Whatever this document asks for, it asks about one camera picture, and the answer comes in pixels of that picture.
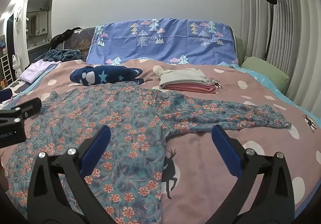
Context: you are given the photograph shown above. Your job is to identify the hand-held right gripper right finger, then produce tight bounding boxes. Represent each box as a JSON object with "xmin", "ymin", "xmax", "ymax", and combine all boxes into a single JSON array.
[{"xmin": 201, "ymin": 124, "xmax": 295, "ymax": 224}]

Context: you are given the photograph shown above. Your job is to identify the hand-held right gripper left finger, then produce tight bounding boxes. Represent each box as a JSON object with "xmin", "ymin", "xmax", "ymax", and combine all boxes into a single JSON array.
[{"xmin": 26, "ymin": 125, "xmax": 116, "ymax": 224}]

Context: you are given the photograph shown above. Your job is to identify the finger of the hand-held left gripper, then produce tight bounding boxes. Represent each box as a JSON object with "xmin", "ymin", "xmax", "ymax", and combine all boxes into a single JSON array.
[
  {"xmin": 0, "ymin": 97, "xmax": 42, "ymax": 122},
  {"xmin": 0, "ymin": 89, "xmax": 12, "ymax": 104}
]

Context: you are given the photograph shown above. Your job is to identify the teal floral garment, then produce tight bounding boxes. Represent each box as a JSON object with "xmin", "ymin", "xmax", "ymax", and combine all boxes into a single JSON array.
[{"xmin": 5, "ymin": 81, "xmax": 292, "ymax": 224}]

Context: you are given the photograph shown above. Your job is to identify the stack of folded pink-grey clothes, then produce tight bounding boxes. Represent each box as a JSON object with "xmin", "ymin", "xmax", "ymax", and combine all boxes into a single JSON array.
[{"xmin": 158, "ymin": 69, "xmax": 213, "ymax": 87}]

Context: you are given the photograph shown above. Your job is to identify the black and white patterned cloth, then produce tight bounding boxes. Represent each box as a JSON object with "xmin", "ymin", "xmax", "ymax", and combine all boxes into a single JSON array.
[{"xmin": 0, "ymin": 80, "xmax": 33, "ymax": 98}]

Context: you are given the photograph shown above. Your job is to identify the white ladder rack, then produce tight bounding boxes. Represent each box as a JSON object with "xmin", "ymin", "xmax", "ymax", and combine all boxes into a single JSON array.
[{"xmin": 1, "ymin": 55, "xmax": 13, "ymax": 81}]

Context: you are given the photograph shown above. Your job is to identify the white cat figure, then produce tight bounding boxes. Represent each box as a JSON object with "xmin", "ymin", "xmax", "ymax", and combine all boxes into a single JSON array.
[{"xmin": 12, "ymin": 53, "xmax": 23, "ymax": 76}]

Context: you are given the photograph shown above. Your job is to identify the lavender cloth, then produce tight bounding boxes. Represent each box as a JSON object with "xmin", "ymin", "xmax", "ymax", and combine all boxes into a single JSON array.
[{"xmin": 19, "ymin": 60, "xmax": 61, "ymax": 83}]

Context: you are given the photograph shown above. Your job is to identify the dark teal fleece blanket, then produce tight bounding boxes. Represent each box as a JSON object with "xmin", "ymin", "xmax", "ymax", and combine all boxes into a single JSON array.
[{"xmin": 34, "ymin": 49, "xmax": 82, "ymax": 63}]

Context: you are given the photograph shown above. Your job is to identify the coral folded garment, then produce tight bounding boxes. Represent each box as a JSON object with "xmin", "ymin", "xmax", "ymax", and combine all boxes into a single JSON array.
[{"xmin": 163, "ymin": 87, "xmax": 216, "ymax": 95}]

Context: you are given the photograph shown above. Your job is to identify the mauve pink folded garment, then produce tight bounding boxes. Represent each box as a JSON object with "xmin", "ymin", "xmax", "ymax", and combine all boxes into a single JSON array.
[{"xmin": 160, "ymin": 82, "xmax": 218, "ymax": 91}]

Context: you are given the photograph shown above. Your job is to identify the navy star print garment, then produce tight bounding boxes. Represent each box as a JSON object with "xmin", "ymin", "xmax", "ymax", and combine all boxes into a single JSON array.
[{"xmin": 70, "ymin": 65, "xmax": 144, "ymax": 86}]

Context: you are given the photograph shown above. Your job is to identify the dark printed headboard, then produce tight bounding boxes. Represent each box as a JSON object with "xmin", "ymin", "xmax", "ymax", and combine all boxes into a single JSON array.
[{"xmin": 63, "ymin": 27, "xmax": 97, "ymax": 61}]

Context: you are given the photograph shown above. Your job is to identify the green pillow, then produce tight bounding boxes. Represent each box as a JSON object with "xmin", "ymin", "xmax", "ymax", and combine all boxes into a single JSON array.
[{"xmin": 241, "ymin": 57, "xmax": 290, "ymax": 94}]

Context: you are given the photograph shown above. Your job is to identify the blue tree print sheet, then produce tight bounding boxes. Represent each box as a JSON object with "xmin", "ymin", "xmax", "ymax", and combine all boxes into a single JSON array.
[{"xmin": 86, "ymin": 18, "xmax": 239, "ymax": 65}]

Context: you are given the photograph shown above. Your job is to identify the white pleated curtain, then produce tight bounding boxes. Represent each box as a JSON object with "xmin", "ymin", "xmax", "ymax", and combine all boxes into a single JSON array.
[{"xmin": 238, "ymin": 0, "xmax": 321, "ymax": 119}]

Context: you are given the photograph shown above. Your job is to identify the white bear wall decor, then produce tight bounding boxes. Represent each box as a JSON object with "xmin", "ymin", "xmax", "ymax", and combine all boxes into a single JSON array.
[{"xmin": 12, "ymin": 7, "xmax": 23, "ymax": 31}]

